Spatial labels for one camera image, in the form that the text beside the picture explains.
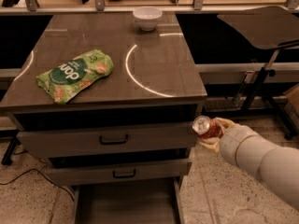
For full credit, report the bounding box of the grey drawer cabinet counter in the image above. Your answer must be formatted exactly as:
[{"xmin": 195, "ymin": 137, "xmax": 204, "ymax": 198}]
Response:
[{"xmin": 0, "ymin": 10, "xmax": 208, "ymax": 224}]

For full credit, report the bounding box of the red coke can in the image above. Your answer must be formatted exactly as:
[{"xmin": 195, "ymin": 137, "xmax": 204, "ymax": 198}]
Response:
[{"xmin": 192, "ymin": 116, "xmax": 223, "ymax": 139}]

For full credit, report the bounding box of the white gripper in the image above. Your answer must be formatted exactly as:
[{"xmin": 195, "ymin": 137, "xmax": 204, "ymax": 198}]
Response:
[{"xmin": 198, "ymin": 118, "xmax": 259, "ymax": 168}]

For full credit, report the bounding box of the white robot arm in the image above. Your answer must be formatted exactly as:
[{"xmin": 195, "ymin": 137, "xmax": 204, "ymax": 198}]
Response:
[{"xmin": 192, "ymin": 116, "xmax": 299, "ymax": 210}]

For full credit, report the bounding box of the cardboard box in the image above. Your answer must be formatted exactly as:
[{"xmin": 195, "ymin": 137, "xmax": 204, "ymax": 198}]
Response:
[{"xmin": 284, "ymin": 83, "xmax": 299, "ymax": 132}]

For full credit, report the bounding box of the black drawer handle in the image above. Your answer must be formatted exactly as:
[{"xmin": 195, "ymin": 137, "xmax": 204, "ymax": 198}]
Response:
[
  {"xmin": 112, "ymin": 169, "xmax": 136, "ymax": 179},
  {"xmin": 99, "ymin": 134, "xmax": 129, "ymax": 146}
]

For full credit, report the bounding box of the grey top drawer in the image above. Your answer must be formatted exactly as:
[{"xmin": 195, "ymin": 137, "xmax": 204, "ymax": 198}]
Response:
[{"xmin": 18, "ymin": 122, "xmax": 196, "ymax": 158}]

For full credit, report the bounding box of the black middle drawer handle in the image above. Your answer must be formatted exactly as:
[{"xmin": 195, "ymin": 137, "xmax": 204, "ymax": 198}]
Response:
[{"xmin": 112, "ymin": 169, "xmax": 136, "ymax": 179}]

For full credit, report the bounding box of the black top drawer handle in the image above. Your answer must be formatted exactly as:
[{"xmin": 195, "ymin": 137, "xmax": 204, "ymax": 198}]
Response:
[{"xmin": 99, "ymin": 134, "xmax": 129, "ymax": 146}]

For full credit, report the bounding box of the grey drawer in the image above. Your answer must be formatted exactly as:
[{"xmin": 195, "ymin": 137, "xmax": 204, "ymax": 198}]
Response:
[
  {"xmin": 72, "ymin": 177, "xmax": 185, "ymax": 224},
  {"xmin": 46, "ymin": 159, "xmax": 192, "ymax": 186},
  {"xmin": 18, "ymin": 122, "xmax": 196, "ymax": 158}
]

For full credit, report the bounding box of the green chip bag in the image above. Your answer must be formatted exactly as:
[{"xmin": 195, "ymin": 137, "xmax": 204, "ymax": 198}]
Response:
[{"xmin": 36, "ymin": 49, "xmax": 113, "ymax": 105}]

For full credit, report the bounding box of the grey bottom drawer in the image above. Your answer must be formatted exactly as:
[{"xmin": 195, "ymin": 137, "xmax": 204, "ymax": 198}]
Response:
[{"xmin": 72, "ymin": 177, "xmax": 185, "ymax": 224}]

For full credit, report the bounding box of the white bowl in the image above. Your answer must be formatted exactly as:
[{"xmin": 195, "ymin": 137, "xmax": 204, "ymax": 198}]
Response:
[{"xmin": 133, "ymin": 7, "xmax": 163, "ymax": 31}]

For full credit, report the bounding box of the grey middle drawer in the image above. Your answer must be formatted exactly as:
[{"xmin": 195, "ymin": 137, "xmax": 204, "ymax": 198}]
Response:
[{"xmin": 46, "ymin": 159, "xmax": 192, "ymax": 186}]

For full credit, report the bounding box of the black floor cable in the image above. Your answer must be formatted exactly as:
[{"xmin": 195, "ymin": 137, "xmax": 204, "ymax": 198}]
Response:
[{"xmin": 0, "ymin": 167, "xmax": 75, "ymax": 202}]

